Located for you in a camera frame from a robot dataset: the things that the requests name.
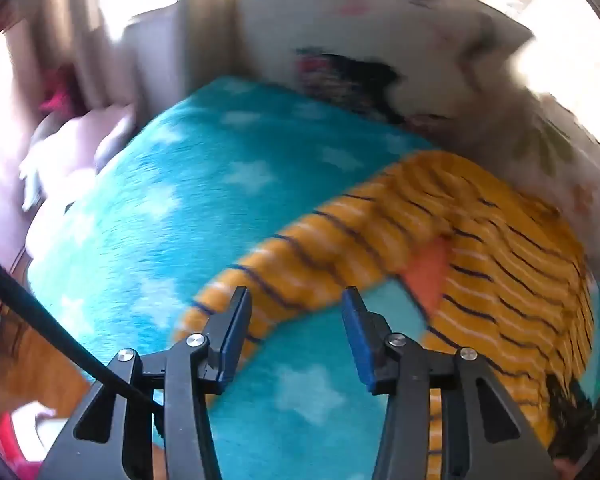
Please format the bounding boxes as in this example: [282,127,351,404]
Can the white printed pillow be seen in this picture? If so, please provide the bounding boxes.
[236,0,600,281]

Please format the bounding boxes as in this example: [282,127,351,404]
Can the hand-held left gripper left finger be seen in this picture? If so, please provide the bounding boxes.
[39,286,253,480]

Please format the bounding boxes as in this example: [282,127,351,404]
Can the white and red object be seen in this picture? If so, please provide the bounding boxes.
[0,400,58,480]

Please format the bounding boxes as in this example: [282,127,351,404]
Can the yellow striped small shirt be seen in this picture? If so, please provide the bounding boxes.
[172,150,600,480]

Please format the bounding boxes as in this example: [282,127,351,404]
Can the pink plush toy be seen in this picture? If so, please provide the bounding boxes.
[37,62,83,117]

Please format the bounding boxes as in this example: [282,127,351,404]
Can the beige curtain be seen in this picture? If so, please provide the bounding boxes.
[10,0,243,116]

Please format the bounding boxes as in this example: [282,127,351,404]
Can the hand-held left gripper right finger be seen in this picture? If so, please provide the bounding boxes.
[341,286,557,480]

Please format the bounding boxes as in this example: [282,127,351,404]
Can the blue printed fleece blanket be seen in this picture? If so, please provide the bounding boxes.
[25,76,600,480]

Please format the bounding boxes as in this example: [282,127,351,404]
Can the black cable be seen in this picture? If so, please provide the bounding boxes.
[0,244,165,413]

